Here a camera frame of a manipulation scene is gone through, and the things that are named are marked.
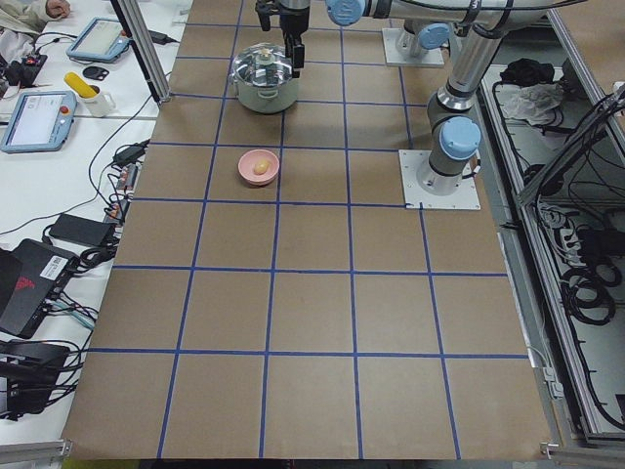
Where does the yellow banana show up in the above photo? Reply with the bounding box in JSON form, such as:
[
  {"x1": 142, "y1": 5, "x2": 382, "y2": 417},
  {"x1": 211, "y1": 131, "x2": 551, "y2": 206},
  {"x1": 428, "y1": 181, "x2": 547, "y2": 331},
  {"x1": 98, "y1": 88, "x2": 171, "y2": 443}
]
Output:
[{"x1": 63, "y1": 71, "x2": 98, "y2": 99}]

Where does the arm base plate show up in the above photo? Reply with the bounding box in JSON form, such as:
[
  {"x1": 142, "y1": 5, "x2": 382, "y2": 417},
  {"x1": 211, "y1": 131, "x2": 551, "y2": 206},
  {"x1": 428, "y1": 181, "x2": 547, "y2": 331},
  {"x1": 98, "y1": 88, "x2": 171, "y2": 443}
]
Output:
[
  {"x1": 398, "y1": 149, "x2": 480, "y2": 210},
  {"x1": 382, "y1": 28, "x2": 444, "y2": 67}
]

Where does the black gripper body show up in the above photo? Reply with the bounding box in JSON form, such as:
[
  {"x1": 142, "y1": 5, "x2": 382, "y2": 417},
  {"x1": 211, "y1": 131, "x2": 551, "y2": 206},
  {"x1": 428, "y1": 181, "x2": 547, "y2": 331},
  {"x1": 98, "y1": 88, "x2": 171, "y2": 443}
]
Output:
[{"x1": 255, "y1": 0, "x2": 311, "y2": 35}]

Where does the aluminium frame post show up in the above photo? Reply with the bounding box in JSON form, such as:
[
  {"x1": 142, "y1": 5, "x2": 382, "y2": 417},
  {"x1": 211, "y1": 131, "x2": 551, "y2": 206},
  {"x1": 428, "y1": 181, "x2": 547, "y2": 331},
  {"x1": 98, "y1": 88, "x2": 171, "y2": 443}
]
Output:
[{"x1": 110, "y1": 0, "x2": 171, "y2": 106}]

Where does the black cloth bundle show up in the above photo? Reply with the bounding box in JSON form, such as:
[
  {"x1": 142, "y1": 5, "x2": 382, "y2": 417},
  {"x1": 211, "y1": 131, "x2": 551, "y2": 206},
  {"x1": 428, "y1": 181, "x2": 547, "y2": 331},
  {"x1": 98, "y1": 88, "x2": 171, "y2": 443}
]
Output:
[{"x1": 500, "y1": 58, "x2": 555, "y2": 87}]

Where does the black red mini computer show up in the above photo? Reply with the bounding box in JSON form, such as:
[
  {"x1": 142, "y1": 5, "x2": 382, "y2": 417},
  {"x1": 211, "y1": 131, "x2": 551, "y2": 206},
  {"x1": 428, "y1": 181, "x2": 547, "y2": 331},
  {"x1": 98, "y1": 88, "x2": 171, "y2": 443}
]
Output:
[{"x1": 1, "y1": 239, "x2": 79, "y2": 339}]

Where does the near blue teach pendant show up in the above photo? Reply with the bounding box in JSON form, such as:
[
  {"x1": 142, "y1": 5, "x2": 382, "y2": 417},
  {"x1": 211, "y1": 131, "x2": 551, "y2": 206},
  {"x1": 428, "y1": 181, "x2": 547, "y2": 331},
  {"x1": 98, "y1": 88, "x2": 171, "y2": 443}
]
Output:
[{"x1": 1, "y1": 91, "x2": 77, "y2": 153}]

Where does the glass pot lid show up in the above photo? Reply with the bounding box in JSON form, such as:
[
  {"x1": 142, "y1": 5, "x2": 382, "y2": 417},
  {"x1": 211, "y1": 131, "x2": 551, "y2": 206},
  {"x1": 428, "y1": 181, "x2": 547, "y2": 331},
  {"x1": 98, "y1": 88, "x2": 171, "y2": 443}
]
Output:
[{"x1": 231, "y1": 42, "x2": 293, "y2": 88}]

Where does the blue teach pendant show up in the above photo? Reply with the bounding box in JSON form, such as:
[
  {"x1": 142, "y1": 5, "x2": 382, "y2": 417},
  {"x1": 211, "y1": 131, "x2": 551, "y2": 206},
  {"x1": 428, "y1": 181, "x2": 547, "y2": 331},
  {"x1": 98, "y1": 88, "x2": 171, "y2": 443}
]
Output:
[
  {"x1": 1, "y1": 91, "x2": 77, "y2": 153},
  {"x1": 65, "y1": 18, "x2": 130, "y2": 64}
]

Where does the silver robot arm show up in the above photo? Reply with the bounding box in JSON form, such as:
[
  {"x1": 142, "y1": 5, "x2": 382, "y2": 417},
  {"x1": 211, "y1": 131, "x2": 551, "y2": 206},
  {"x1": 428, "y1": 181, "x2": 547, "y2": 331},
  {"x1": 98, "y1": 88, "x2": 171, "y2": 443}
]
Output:
[
  {"x1": 255, "y1": 1, "x2": 450, "y2": 78},
  {"x1": 326, "y1": 1, "x2": 548, "y2": 133}
]

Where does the white crumpled cloth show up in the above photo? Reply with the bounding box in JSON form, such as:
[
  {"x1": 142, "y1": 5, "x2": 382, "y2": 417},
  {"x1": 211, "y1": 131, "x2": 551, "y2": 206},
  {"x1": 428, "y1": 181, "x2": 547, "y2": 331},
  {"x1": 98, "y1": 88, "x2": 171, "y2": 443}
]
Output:
[{"x1": 501, "y1": 84, "x2": 564, "y2": 125}]

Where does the white mug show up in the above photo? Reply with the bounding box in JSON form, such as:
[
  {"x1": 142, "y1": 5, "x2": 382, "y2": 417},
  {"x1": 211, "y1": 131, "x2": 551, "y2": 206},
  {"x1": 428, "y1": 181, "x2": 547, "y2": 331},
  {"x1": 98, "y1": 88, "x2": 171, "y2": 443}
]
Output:
[{"x1": 80, "y1": 85, "x2": 116, "y2": 118}]

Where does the beige egg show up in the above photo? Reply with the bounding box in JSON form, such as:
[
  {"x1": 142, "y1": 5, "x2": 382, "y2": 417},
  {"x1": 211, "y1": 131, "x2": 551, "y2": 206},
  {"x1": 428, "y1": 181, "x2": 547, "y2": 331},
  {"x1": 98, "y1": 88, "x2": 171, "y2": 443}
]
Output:
[{"x1": 253, "y1": 159, "x2": 271, "y2": 175}]

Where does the black power adapter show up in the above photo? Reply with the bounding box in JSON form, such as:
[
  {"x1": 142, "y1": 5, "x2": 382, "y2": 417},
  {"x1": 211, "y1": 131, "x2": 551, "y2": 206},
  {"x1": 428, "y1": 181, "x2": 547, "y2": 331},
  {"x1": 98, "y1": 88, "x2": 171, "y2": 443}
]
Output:
[{"x1": 112, "y1": 145, "x2": 146, "y2": 167}]

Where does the far blue teach pendant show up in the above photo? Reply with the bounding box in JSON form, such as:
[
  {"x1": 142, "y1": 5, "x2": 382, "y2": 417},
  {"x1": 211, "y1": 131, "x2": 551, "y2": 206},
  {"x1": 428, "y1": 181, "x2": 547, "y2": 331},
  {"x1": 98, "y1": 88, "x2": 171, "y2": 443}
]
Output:
[{"x1": 65, "y1": 18, "x2": 130, "y2": 64}]

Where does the person hand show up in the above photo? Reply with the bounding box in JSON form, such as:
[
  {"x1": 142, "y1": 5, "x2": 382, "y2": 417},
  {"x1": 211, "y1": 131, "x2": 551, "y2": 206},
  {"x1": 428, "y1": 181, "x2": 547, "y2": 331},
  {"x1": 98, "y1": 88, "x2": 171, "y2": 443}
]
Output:
[{"x1": 45, "y1": 0, "x2": 71, "y2": 20}]

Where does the pink bowl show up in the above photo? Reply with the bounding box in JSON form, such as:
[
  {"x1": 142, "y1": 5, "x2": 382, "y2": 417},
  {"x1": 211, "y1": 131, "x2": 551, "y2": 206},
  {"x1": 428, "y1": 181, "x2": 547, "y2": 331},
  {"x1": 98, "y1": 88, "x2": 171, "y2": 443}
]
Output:
[{"x1": 237, "y1": 149, "x2": 280, "y2": 187}]

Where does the pale green cooking pot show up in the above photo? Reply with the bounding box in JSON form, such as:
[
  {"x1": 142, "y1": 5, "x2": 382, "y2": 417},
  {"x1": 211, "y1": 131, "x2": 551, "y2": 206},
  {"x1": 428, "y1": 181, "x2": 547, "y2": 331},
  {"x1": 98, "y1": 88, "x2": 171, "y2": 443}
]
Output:
[{"x1": 229, "y1": 72, "x2": 299, "y2": 114}]

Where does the black power brick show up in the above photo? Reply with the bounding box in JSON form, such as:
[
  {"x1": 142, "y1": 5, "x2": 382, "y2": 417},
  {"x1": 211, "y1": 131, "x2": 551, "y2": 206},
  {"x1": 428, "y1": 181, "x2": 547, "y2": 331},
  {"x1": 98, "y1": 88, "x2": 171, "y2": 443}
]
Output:
[{"x1": 49, "y1": 214, "x2": 115, "y2": 247}]

